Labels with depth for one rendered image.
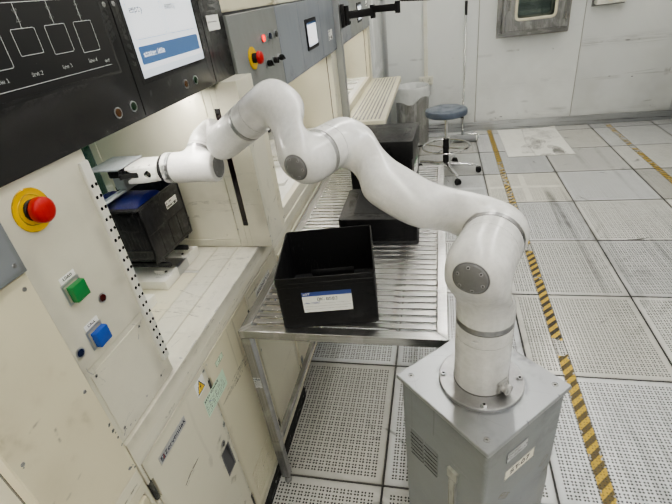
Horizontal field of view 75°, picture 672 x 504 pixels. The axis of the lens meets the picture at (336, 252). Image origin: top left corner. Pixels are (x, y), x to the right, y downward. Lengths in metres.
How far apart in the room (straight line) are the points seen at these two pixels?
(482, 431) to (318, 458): 1.02
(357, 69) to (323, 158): 3.40
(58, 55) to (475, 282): 0.78
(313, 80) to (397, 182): 1.96
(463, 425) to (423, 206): 0.48
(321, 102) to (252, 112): 1.81
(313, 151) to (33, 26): 0.47
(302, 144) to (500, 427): 0.71
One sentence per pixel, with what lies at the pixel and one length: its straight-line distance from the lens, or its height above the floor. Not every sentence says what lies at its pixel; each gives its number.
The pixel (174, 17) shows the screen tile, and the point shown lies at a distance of 1.21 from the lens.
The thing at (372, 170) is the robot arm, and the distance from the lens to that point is 0.89.
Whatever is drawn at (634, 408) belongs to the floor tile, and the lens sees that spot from 2.23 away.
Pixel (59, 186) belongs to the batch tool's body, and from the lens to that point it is 0.85.
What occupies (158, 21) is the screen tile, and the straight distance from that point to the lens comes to 1.15.
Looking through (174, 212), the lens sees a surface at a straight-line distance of 1.45.
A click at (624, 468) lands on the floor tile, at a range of 2.03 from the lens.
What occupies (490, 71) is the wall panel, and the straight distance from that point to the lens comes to 5.41.
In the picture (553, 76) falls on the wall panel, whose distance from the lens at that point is 5.53.
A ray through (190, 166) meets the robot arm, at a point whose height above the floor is 1.23.
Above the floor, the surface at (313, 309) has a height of 0.82.
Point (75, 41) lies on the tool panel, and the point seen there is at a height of 1.56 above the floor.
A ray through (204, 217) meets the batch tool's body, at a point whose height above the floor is 0.98.
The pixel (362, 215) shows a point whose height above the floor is 0.86.
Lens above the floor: 1.58
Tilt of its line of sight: 30 degrees down
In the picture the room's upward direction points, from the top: 8 degrees counter-clockwise
